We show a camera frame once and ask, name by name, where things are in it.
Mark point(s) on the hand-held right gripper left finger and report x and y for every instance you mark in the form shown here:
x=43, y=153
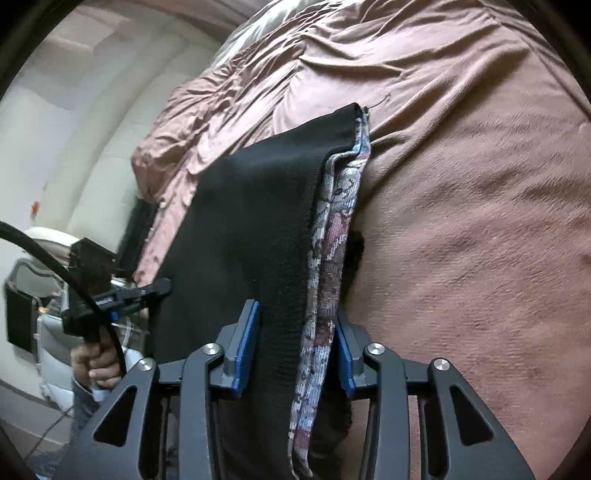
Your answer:
x=242, y=350

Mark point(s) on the black pants with patterned lining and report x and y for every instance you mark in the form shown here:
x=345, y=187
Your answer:
x=258, y=230

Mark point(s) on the person's left forearm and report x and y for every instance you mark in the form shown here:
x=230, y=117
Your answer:
x=85, y=410

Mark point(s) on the brown bed comforter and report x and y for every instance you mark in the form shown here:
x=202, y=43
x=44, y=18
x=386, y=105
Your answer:
x=461, y=207

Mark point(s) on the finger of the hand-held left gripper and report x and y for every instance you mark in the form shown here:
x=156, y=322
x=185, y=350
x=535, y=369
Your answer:
x=154, y=288

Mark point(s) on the person's left hand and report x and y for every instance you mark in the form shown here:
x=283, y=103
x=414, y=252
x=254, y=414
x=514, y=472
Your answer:
x=104, y=369

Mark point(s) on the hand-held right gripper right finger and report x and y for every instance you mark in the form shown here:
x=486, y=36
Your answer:
x=344, y=360

